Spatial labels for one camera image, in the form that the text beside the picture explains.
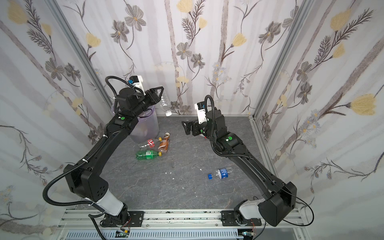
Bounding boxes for green soda bottle yellow cap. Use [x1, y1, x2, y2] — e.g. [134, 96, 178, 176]
[136, 150, 163, 161]

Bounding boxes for white cable duct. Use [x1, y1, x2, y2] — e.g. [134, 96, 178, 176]
[64, 229, 245, 240]

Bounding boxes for purple lined mesh trash bin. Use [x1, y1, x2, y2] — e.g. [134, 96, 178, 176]
[105, 106, 159, 144]

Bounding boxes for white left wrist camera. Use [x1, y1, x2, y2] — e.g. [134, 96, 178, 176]
[128, 76, 145, 96]

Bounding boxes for blue cap water bottle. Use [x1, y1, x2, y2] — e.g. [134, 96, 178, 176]
[208, 168, 233, 180]

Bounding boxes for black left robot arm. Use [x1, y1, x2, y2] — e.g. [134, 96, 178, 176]
[42, 76, 164, 227]

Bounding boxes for red label cola bottle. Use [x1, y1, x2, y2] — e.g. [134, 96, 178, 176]
[140, 137, 163, 148]

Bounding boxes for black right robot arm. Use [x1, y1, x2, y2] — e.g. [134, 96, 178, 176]
[182, 95, 315, 227]

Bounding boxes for clear bottle white cap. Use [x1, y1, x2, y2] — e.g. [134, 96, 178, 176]
[159, 90, 172, 117]

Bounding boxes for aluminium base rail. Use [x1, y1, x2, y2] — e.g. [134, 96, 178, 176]
[56, 209, 304, 232]

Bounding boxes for brown Nescafe bottle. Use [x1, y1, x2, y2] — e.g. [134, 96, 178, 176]
[158, 133, 170, 154]

